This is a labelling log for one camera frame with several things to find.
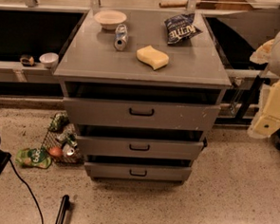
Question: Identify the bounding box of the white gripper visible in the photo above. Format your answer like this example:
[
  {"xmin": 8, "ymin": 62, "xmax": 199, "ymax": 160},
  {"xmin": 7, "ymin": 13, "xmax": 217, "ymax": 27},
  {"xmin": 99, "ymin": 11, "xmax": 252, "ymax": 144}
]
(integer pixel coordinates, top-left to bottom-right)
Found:
[{"xmin": 247, "ymin": 39, "xmax": 280, "ymax": 139}]

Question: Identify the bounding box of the grey bottom drawer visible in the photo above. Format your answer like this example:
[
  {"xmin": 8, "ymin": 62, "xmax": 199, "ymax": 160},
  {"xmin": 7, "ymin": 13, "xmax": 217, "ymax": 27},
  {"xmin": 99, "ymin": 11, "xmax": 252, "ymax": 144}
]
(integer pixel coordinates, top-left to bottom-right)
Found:
[{"xmin": 84, "ymin": 155, "xmax": 192, "ymax": 182}]

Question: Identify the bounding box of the grey drawer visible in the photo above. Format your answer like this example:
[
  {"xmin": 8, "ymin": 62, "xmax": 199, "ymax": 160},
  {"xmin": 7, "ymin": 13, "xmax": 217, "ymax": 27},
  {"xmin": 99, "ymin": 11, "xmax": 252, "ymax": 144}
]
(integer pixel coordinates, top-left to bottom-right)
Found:
[
  {"xmin": 64, "ymin": 83, "xmax": 220, "ymax": 131},
  {"xmin": 77, "ymin": 126, "xmax": 204, "ymax": 159},
  {"xmin": 84, "ymin": 155, "xmax": 192, "ymax": 182}
]

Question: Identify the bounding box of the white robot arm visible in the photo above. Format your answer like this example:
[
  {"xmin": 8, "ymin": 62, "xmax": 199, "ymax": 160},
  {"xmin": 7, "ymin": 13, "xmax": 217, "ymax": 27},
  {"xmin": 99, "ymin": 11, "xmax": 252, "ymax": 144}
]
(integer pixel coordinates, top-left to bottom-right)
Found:
[{"xmin": 247, "ymin": 32, "xmax": 280, "ymax": 139}]

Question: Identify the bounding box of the grey drawer cabinet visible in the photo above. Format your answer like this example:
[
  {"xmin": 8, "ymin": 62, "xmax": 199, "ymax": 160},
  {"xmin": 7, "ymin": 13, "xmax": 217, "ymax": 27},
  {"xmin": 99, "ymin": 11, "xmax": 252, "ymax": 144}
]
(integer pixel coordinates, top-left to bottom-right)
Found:
[{"xmin": 47, "ymin": 3, "xmax": 237, "ymax": 189}]

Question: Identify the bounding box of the grey top drawer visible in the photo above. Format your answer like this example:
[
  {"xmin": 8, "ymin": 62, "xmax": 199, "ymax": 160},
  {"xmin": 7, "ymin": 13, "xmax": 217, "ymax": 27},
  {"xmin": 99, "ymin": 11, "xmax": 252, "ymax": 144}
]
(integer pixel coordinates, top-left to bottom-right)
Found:
[{"xmin": 64, "ymin": 83, "xmax": 220, "ymax": 131}]

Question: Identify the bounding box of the grey middle drawer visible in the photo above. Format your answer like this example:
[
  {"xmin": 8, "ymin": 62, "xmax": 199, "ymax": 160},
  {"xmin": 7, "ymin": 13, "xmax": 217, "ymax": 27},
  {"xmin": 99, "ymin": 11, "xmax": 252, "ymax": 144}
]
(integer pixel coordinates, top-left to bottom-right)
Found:
[{"xmin": 77, "ymin": 126, "xmax": 204, "ymax": 159}]

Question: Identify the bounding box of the black stand table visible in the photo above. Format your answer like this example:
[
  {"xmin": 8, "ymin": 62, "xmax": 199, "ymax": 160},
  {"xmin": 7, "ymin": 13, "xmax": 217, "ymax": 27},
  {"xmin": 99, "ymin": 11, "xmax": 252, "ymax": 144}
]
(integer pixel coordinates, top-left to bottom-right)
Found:
[{"xmin": 205, "ymin": 8, "xmax": 280, "ymax": 150}]

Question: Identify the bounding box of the blue chips bag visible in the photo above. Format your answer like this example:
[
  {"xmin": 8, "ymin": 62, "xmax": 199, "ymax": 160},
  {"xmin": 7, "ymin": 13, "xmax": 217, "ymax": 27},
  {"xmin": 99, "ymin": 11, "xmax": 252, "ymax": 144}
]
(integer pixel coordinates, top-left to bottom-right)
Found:
[{"xmin": 164, "ymin": 13, "xmax": 202, "ymax": 45}]

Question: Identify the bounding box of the yellow sponge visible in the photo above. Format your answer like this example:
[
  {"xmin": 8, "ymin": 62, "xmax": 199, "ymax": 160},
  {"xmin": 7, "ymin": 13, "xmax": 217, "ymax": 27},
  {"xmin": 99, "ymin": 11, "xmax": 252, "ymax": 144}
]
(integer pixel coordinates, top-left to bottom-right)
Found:
[{"xmin": 136, "ymin": 45, "xmax": 169, "ymax": 70}]

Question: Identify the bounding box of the wooden rolling pin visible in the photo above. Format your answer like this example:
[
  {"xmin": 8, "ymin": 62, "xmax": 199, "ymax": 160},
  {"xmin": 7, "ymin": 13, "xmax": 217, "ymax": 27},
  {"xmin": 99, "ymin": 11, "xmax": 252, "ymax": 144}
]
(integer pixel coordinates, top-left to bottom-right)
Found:
[{"xmin": 159, "ymin": 1, "xmax": 200, "ymax": 9}]

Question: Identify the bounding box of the crushed silver can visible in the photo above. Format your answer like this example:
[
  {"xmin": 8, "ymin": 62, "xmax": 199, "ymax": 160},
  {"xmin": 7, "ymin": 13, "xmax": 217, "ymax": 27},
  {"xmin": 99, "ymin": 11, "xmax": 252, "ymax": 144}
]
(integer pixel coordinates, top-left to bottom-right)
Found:
[{"xmin": 114, "ymin": 25, "xmax": 128, "ymax": 51}]

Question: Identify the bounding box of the beige bowl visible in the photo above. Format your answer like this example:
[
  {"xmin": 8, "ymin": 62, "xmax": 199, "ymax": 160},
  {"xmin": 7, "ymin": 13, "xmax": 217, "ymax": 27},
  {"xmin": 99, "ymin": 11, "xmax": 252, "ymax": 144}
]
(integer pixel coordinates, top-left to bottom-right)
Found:
[{"xmin": 94, "ymin": 10, "xmax": 127, "ymax": 30}]

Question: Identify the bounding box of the green bottle in basket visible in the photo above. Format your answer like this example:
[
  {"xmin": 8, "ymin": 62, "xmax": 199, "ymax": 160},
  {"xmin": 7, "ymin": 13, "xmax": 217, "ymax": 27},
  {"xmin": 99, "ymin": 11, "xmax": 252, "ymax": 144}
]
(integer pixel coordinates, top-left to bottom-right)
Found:
[{"xmin": 56, "ymin": 132, "xmax": 77, "ymax": 148}]

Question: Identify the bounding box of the green bag on floor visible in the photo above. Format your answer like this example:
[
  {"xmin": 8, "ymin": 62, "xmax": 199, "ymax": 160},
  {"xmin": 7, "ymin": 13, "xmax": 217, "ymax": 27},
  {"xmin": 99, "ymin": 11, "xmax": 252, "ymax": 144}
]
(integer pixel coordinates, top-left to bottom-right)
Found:
[{"xmin": 48, "ymin": 113, "xmax": 69, "ymax": 133}]

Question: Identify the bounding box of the small white cup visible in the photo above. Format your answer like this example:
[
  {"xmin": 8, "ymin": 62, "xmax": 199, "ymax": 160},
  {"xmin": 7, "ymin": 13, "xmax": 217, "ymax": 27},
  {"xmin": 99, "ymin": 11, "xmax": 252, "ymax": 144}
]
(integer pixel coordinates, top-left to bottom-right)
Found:
[{"xmin": 40, "ymin": 52, "xmax": 59, "ymax": 68}]

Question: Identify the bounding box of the silver can in basket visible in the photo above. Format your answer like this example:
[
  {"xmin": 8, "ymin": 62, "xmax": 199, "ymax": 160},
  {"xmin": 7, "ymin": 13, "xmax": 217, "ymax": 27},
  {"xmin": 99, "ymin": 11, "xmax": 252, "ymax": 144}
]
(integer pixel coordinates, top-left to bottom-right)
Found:
[{"xmin": 63, "ymin": 143, "xmax": 77, "ymax": 159}]

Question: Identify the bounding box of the red apple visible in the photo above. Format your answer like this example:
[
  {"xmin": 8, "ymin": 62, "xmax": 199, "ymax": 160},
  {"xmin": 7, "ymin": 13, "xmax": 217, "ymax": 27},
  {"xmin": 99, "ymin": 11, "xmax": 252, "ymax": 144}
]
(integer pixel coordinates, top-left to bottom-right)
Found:
[{"xmin": 49, "ymin": 146, "xmax": 64, "ymax": 158}]

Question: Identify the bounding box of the tape measure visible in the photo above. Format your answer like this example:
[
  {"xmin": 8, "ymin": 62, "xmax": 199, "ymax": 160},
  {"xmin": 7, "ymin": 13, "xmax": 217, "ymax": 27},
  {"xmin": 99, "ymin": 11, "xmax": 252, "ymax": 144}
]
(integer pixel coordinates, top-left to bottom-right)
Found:
[{"xmin": 20, "ymin": 54, "xmax": 35, "ymax": 66}]

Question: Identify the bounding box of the black pole on floor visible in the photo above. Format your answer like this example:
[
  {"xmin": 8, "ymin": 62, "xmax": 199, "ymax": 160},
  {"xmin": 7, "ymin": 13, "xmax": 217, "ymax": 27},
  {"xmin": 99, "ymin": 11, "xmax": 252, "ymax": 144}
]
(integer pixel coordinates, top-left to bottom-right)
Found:
[{"xmin": 55, "ymin": 195, "xmax": 70, "ymax": 224}]

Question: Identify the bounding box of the green snack pouch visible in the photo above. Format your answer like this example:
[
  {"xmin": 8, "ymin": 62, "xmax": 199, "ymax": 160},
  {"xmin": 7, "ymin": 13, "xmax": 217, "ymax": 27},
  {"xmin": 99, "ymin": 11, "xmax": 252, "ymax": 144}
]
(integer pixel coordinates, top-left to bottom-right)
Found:
[{"xmin": 15, "ymin": 148, "xmax": 51, "ymax": 169}]

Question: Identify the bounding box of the wire basket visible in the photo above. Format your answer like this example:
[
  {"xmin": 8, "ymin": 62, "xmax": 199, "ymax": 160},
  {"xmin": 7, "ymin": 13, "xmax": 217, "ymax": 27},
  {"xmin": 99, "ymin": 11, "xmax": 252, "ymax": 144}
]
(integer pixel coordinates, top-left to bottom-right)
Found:
[{"xmin": 42, "ymin": 124, "xmax": 83, "ymax": 164}]

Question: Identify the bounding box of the black cable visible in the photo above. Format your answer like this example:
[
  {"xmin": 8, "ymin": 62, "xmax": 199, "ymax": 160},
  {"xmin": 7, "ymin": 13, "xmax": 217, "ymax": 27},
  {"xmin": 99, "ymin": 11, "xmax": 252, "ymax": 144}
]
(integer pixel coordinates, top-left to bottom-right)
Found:
[{"xmin": 5, "ymin": 159, "xmax": 49, "ymax": 224}]

